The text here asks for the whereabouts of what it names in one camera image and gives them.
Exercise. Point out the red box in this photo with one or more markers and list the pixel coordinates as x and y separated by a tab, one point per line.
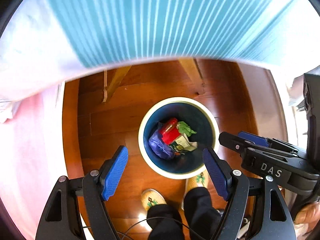
170	132

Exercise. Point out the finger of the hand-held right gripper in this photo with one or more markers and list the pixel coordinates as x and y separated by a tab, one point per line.
232	143
253	138

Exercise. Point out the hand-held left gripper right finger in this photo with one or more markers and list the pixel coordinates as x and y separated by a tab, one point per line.
216	175

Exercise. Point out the person's right hand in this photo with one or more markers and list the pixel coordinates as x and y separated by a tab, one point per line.
310	212

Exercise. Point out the person's yellow slipper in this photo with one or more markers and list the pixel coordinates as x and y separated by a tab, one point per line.
197	181
152	197

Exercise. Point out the pink bed blanket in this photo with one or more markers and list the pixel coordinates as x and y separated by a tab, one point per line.
30	155

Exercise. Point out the green chocolate box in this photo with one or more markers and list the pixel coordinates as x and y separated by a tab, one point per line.
183	145

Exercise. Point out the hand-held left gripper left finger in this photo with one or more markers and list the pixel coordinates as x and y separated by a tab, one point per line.
113	175

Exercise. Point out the yellow-green wrapper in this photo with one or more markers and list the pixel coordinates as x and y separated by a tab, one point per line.
185	128

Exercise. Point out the person's left trouser leg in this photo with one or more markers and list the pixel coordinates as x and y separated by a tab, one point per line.
162	222

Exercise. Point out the white rimmed blue trash bin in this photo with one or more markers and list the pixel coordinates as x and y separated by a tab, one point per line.
197	115

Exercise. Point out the person's right yellow slipper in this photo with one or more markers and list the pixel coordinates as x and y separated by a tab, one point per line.
197	181

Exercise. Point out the teal white printed tablecloth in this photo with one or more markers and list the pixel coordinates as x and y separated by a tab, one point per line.
150	17

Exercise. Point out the purple plastic bag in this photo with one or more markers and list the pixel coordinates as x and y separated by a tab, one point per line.
160	146

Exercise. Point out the person's left yellow slipper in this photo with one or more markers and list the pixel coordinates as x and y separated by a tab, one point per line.
152	197

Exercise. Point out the wooden table leg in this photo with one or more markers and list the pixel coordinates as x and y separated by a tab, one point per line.
192	75
113	80

